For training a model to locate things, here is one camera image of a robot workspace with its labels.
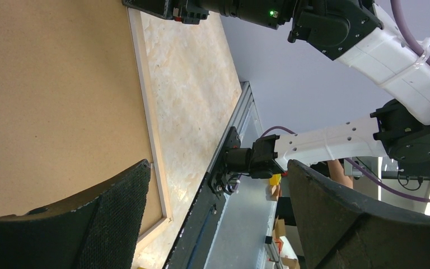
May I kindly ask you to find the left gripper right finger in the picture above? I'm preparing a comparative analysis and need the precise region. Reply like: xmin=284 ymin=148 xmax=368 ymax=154
xmin=288 ymin=160 xmax=430 ymax=268

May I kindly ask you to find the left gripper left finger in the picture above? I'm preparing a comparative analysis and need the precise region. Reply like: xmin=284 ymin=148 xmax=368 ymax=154
xmin=0 ymin=160 xmax=151 ymax=268

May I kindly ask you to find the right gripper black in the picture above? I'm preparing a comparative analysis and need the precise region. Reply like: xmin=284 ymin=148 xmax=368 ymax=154
xmin=122 ymin=0 xmax=209 ymax=25

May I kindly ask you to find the brown cardboard backing board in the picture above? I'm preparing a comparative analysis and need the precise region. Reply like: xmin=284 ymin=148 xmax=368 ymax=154
xmin=0 ymin=1 xmax=152 ymax=216

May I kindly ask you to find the light wooden picture frame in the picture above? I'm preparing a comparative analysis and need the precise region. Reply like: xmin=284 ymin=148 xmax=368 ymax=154
xmin=127 ymin=8 xmax=173 ymax=253

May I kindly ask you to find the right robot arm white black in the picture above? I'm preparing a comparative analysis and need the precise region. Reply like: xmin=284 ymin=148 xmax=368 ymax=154
xmin=123 ymin=1 xmax=430 ymax=179

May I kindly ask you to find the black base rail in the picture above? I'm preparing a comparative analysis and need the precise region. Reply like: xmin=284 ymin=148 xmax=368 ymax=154
xmin=162 ymin=126 xmax=241 ymax=268

